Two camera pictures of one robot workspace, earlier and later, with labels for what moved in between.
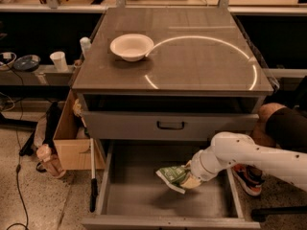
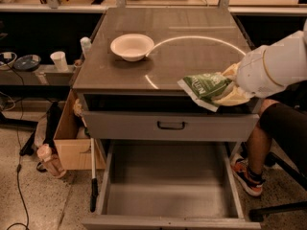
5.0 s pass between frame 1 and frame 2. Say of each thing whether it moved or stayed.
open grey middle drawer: stayed
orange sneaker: stayed
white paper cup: stayed
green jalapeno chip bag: moved
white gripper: moved
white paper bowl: stayed
